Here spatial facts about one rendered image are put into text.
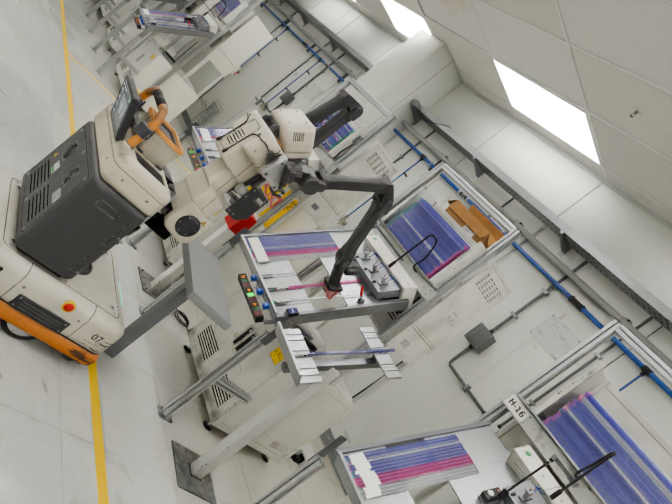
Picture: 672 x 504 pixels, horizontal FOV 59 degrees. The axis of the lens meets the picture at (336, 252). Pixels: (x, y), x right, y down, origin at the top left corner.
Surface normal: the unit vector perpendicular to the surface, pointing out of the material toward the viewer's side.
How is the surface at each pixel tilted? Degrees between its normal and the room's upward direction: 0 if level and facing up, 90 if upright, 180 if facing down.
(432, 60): 90
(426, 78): 90
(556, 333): 90
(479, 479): 44
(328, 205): 90
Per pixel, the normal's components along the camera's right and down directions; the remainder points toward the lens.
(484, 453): 0.22, -0.82
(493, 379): -0.49, -0.55
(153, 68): 0.37, 0.57
